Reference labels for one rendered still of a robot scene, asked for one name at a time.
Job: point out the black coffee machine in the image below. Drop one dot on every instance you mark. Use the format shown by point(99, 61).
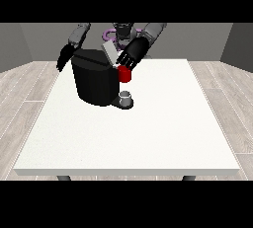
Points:
point(95, 80)

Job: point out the pale grey machine lid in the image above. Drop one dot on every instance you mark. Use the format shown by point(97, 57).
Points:
point(109, 50)

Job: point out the red pod holder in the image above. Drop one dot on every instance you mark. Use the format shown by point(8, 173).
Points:
point(124, 74)

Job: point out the grey robot trunk purple rings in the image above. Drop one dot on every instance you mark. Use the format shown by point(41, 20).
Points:
point(120, 35)

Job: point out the small grey cup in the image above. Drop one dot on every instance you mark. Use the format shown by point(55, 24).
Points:
point(125, 98)

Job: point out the dark table leg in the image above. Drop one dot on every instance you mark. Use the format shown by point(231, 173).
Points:
point(64, 177)
point(189, 177)

